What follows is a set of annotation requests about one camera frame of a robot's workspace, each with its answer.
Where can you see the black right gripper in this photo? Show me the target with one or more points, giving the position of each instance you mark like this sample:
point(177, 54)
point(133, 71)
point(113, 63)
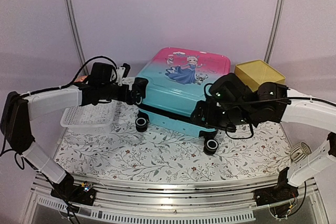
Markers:
point(210, 119)

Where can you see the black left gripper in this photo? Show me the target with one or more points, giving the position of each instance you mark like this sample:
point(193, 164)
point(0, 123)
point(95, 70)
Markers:
point(124, 96)

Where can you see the pink and teal kids suitcase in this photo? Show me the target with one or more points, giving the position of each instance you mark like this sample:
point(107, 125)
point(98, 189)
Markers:
point(175, 80)

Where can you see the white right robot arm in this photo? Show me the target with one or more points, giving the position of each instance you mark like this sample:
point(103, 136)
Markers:
point(229, 102)

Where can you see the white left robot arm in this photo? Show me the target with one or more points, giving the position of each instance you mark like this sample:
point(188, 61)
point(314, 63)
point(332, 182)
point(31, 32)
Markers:
point(103, 85)

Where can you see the white perforated plastic basket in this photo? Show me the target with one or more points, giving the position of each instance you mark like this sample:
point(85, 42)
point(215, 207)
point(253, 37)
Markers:
point(90, 119)

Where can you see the yellow top drawer box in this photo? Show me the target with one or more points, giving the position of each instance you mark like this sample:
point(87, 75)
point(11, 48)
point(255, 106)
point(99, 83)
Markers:
point(255, 73)

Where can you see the orange patterned small dish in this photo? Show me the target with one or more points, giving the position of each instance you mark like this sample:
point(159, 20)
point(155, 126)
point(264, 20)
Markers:
point(81, 79)

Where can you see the floral patterned table mat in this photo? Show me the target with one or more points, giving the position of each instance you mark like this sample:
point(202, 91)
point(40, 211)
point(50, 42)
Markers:
point(164, 156)

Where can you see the aluminium front rail frame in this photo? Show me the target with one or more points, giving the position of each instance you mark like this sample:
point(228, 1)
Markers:
point(123, 201)

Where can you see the left wall aluminium post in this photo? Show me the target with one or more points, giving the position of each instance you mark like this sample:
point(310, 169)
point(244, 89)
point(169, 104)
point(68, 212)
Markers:
point(74, 31)

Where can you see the wall aluminium post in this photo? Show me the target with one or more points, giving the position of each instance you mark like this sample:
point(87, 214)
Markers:
point(74, 31)
point(274, 30)

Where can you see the right wall aluminium post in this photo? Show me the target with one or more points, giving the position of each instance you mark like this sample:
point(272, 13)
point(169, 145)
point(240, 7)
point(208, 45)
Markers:
point(274, 30)

